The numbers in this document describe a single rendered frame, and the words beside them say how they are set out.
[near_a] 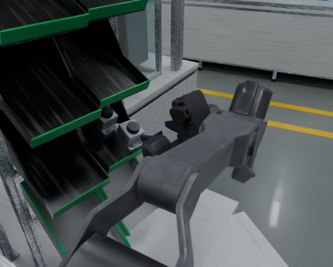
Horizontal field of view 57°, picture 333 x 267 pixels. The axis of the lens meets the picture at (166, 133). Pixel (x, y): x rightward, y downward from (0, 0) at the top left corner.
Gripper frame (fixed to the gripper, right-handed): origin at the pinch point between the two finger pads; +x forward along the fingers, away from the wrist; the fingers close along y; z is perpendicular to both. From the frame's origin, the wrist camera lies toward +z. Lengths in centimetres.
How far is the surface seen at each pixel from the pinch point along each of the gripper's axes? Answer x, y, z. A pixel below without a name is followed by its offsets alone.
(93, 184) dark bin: 12.6, 11.2, -8.7
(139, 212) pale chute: 18.0, -1.1, -27.0
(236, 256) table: 0.2, -17.0, -46.7
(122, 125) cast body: 14.4, -0.5, -0.9
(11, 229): 55, 22, -33
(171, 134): 103, -97, -63
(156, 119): 95, -80, -44
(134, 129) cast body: 11.7, -1.6, -1.8
